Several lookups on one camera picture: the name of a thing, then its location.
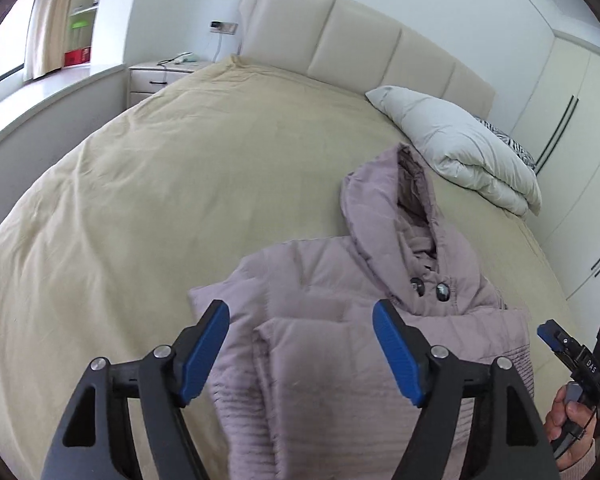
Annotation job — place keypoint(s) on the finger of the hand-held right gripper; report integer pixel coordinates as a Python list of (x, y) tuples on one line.
[(560, 342)]

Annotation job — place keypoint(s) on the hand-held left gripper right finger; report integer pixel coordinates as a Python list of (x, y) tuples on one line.
[(397, 350)]

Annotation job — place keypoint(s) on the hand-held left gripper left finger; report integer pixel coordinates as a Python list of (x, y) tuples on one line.
[(205, 347)]

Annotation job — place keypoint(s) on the mauve hooded puffer jacket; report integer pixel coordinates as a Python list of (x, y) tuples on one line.
[(380, 310)]

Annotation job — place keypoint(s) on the person's right hand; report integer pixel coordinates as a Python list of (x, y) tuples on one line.
[(570, 427)]

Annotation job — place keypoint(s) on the bed with beige sheet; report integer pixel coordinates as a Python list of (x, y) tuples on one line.
[(155, 185)]

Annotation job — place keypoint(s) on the white wardrobe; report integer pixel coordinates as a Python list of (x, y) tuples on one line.
[(575, 150)]

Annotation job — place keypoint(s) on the zebra print pillow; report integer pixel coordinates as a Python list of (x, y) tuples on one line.
[(510, 142)]

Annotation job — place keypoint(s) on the white pillow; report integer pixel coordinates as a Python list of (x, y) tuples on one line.
[(460, 145)]

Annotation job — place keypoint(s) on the white nightstand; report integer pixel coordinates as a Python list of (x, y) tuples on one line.
[(152, 80)]

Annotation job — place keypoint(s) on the white window sill counter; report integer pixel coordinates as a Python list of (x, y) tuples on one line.
[(35, 125)]

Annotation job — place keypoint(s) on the small device on nightstand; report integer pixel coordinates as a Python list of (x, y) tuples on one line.
[(186, 58)]

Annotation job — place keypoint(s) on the beige padded headboard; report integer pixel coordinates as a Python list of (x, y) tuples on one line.
[(340, 45)]

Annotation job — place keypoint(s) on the red box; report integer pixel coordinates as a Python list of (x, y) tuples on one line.
[(77, 57)]

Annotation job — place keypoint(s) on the green box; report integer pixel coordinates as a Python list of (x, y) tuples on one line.
[(79, 25)]

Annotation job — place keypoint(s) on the beige curtain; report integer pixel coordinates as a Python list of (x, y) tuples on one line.
[(47, 20)]

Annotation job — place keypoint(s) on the wall socket panel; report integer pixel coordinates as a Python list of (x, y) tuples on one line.
[(224, 26)]

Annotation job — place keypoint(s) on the white wall shelf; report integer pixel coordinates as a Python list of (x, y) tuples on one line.
[(86, 5)]

